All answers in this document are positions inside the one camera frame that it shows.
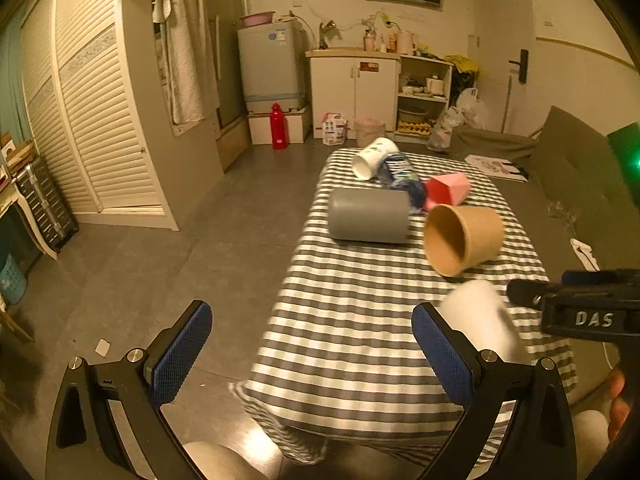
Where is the white frosted cup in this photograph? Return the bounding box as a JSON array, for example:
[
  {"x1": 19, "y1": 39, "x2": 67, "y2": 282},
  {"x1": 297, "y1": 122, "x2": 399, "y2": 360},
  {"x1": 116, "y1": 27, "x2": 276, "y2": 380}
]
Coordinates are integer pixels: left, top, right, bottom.
[{"x1": 436, "y1": 280, "x2": 532, "y2": 364}]

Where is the brown paper cup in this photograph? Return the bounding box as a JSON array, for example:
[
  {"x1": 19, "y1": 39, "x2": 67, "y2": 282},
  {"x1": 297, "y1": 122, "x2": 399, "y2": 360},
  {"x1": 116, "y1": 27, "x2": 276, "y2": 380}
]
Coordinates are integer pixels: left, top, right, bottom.
[{"x1": 423, "y1": 205, "x2": 504, "y2": 278}]

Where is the pink faceted cup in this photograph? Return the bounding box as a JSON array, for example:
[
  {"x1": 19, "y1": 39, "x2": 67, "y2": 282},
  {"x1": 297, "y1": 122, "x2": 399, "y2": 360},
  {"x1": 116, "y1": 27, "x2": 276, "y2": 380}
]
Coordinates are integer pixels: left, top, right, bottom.
[{"x1": 424, "y1": 172, "x2": 471, "y2": 211}]

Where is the grey cup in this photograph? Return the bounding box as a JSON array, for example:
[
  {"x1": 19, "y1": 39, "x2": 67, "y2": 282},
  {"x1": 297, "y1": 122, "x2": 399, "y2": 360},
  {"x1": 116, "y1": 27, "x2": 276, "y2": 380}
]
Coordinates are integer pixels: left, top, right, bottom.
[{"x1": 328, "y1": 188, "x2": 410, "y2": 245}]

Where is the blue patterned cup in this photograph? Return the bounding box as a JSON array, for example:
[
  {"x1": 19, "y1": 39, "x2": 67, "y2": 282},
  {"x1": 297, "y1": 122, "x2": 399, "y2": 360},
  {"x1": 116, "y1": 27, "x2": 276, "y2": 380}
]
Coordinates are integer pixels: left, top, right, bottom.
[{"x1": 376, "y1": 152, "x2": 427, "y2": 211}]

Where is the white printed cup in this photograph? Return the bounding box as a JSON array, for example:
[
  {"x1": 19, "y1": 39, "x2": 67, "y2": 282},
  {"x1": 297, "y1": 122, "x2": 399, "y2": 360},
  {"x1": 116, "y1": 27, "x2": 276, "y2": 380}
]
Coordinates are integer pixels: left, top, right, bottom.
[{"x1": 352, "y1": 136, "x2": 399, "y2": 181}]

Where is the person's right hand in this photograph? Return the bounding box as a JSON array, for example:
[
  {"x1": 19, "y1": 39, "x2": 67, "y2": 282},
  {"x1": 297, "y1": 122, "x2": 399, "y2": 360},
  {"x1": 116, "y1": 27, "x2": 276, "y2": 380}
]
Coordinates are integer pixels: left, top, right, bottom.
[{"x1": 608, "y1": 367, "x2": 630, "y2": 442}]

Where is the white paper sheet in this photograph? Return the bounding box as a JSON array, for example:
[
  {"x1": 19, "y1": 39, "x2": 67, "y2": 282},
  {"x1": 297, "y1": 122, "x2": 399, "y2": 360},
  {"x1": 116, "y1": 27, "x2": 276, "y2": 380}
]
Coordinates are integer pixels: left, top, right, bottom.
[{"x1": 570, "y1": 238, "x2": 600, "y2": 272}]

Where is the clear plastic wrapper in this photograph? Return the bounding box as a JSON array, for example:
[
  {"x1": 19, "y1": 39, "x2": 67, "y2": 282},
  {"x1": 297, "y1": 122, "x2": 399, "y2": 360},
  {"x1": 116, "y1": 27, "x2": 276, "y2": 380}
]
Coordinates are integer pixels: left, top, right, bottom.
[{"x1": 547, "y1": 200, "x2": 578, "y2": 228}]

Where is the green sofa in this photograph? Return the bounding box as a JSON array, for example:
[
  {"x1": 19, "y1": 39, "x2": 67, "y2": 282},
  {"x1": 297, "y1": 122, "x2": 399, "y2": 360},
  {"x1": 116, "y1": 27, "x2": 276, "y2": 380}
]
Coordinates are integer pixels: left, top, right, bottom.
[{"x1": 448, "y1": 104, "x2": 640, "y2": 406}]

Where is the grey white checkered tablecloth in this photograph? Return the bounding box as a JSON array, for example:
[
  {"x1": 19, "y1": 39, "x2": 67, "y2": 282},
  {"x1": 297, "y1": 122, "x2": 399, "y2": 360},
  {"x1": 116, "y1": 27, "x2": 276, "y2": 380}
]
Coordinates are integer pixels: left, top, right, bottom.
[{"x1": 228, "y1": 146, "x2": 578, "y2": 467}]

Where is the blue plastic basket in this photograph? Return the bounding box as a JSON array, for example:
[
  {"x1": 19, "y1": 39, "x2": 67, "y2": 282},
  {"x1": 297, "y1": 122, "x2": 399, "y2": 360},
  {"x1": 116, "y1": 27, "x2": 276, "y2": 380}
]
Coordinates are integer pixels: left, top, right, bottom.
[{"x1": 0, "y1": 254, "x2": 28, "y2": 304}]

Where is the white plastic bag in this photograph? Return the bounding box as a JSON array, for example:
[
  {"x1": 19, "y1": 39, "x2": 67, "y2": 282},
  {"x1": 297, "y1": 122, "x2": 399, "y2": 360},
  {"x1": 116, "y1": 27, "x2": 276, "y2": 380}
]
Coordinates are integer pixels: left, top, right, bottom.
[{"x1": 426, "y1": 87, "x2": 488, "y2": 152}]

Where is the black drawer crate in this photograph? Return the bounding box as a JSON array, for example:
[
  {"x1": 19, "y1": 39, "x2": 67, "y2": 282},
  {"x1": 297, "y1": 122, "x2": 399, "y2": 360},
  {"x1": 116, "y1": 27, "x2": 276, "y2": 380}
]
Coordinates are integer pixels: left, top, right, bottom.
[{"x1": 14, "y1": 157, "x2": 78, "y2": 252}]

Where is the open white shelf unit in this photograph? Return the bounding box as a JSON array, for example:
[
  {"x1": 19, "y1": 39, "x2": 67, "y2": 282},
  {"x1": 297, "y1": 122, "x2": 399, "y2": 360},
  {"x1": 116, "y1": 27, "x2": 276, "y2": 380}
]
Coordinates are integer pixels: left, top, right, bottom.
[{"x1": 393, "y1": 54, "x2": 454, "y2": 144}]

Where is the yellow cloth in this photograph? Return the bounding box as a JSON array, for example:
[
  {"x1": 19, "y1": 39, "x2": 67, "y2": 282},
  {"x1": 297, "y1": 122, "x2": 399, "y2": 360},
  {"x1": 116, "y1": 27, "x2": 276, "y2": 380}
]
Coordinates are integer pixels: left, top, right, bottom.
[{"x1": 444, "y1": 54, "x2": 480, "y2": 74}]

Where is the pink trash bin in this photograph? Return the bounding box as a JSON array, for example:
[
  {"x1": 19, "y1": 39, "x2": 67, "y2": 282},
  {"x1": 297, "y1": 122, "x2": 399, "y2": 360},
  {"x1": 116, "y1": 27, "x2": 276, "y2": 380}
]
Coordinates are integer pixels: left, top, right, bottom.
[{"x1": 354, "y1": 118, "x2": 386, "y2": 148}]

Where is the white printed package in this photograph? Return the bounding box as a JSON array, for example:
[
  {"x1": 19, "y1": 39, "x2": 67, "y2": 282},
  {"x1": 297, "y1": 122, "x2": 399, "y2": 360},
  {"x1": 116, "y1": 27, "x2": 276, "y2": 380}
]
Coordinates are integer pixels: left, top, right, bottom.
[{"x1": 321, "y1": 113, "x2": 347, "y2": 146}]

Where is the white storage box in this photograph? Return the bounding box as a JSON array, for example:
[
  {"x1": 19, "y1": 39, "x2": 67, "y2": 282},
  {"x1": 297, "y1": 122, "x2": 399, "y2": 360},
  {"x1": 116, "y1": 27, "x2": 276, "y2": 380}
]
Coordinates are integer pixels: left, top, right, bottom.
[{"x1": 246, "y1": 104, "x2": 314, "y2": 146}]

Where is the white kettle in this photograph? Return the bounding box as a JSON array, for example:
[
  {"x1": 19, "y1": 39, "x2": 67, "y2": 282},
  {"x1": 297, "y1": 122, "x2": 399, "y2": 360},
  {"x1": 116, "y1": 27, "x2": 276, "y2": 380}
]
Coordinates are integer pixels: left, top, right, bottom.
[{"x1": 396, "y1": 30, "x2": 416, "y2": 55}]

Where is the white kitchen cabinet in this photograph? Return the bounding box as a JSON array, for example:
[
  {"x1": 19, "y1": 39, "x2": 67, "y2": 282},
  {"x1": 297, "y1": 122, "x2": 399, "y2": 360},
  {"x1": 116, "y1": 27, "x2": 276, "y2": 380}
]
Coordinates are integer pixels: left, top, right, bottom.
[{"x1": 305, "y1": 48, "x2": 400, "y2": 139}]

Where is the red bottle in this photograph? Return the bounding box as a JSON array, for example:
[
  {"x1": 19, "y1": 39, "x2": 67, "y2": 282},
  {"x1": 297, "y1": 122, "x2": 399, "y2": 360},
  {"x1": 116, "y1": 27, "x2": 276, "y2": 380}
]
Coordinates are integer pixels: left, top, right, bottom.
[{"x1": 269, "y1": 103, "x2": 288, "y2": 150}]

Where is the white louvered wardrobe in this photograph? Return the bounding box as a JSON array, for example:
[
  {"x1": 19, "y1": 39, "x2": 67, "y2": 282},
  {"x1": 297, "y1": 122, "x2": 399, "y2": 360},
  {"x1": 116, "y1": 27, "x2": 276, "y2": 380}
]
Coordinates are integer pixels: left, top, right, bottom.
[{"x1": 18, "y1": 0, "x2": 223, "y2": 230}]

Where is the small white fridge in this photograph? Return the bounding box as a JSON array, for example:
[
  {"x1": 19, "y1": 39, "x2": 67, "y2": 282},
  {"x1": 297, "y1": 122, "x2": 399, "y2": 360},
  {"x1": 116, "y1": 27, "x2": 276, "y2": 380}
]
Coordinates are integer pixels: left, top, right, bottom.
[{"x1": 238, "y1": 20, "x2": 307, "y2": 115}]

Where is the pink basin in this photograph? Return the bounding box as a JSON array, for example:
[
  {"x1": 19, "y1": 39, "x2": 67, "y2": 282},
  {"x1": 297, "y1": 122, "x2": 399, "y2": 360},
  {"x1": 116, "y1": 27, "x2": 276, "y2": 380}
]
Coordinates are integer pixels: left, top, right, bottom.
[{"x1": 241, "y1": 11, "x2": 274, "y2": 28}]

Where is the hanging white towel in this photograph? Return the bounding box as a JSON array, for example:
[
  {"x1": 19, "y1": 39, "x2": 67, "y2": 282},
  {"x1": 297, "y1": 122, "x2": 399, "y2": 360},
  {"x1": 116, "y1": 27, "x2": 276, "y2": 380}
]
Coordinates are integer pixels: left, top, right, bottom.
[{"x1": 152, "y1": 0, "x2": 220, "y2": 136}]

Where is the black door handle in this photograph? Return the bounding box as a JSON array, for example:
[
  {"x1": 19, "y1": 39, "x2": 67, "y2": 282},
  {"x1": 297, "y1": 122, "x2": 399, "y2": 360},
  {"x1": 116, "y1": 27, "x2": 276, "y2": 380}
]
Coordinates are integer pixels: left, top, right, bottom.
[{"x1": 509, "y1": 49, "x2": 529, "y2": 84}]

